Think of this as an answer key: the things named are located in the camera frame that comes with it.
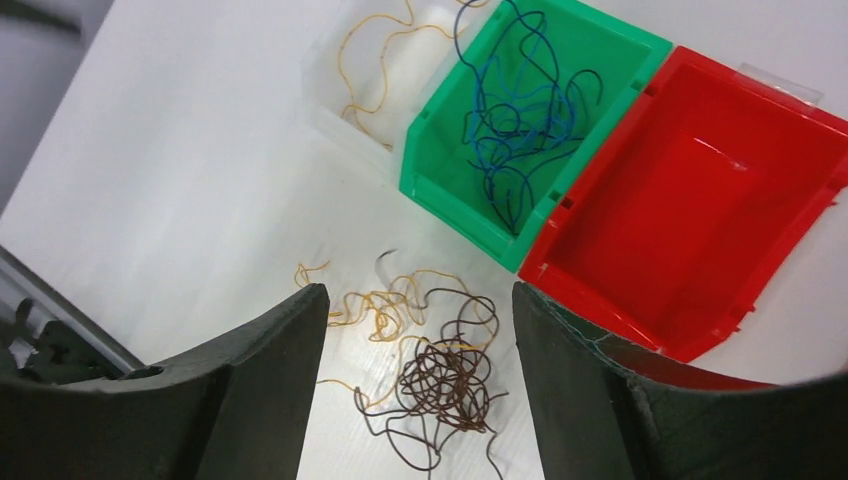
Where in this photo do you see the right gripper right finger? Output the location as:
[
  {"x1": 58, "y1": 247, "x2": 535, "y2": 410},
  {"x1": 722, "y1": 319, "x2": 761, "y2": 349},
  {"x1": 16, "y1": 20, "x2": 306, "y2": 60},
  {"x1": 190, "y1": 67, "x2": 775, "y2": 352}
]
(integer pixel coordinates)
[{"x1": 512, "y1": 282, "x2": 847, "y2": 479}]

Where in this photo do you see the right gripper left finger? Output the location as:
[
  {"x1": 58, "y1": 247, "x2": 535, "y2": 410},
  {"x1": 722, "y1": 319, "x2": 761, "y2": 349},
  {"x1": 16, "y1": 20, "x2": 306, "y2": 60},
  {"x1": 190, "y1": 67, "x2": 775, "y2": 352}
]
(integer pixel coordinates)
[{"x1": 1, "y1": 284, "x2": 329, "y2": 479}]

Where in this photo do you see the cable pile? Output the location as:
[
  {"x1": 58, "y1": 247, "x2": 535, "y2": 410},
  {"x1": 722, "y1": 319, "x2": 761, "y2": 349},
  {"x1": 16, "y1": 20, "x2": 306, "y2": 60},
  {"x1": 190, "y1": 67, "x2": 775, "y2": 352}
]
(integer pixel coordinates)
[{"x1": 352, "y1": 250, "x2": 510, "y2": 480}]

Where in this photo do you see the dark thin cable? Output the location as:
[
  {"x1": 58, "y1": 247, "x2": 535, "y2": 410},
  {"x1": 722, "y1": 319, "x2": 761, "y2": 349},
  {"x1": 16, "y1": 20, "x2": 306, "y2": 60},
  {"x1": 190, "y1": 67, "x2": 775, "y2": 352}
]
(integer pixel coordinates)
[{"x1": 453, "y1": 0, "x2": 605, "y2": 236}]

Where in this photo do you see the red plastic bin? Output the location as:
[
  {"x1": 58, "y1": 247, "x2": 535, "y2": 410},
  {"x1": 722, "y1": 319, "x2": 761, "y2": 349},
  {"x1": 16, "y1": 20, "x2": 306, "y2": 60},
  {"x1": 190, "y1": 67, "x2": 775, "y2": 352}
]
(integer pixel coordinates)
[{"x1": 519, "y1": 46, "x2": 847, "y2": 362}]

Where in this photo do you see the green plastic bin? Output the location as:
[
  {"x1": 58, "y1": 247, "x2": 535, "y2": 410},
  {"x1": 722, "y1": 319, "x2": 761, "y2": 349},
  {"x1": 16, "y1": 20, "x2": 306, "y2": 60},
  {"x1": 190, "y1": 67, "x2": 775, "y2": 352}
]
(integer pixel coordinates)
[{"x1": 399, "y1": 1, "x2": 672, "y2": 272}]

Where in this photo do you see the clear plastic bin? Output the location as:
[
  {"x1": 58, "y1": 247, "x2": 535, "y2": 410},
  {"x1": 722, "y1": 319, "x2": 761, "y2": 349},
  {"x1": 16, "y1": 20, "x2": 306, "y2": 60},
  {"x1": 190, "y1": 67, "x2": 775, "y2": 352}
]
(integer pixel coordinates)
[{"x1": 303, "y1": 1, "x2": 498, "y2": 183}]

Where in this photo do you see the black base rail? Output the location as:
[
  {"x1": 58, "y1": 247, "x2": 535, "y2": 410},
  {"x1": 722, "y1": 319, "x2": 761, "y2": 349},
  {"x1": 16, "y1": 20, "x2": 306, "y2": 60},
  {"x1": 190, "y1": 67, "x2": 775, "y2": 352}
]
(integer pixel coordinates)
[{"x1": 1, "y1": 248, "x2": 145, "y2": 385}]

